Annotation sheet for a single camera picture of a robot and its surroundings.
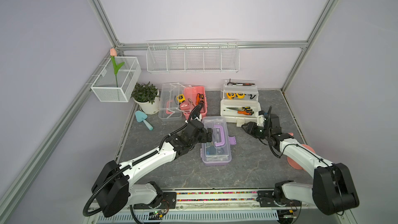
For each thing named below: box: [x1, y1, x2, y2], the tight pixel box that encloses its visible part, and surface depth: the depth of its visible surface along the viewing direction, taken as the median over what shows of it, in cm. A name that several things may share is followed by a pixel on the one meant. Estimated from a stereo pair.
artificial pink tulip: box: [109, 48, 125, 88], surface depth 87 cm
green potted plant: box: [131, 80, 159, 105], surface depth 98 cm
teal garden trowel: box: [134, 110, 154, 131], surface depth 107 cm
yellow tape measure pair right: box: [235, 93, 247, 100], surface depth 108 cm
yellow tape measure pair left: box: [226, 92, 236, 100], surface depth 107 cm
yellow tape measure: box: [176, 93, 187, 105], surface depth 106 cm
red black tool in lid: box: [231, 82, 255, 86], surface depth 111 cm
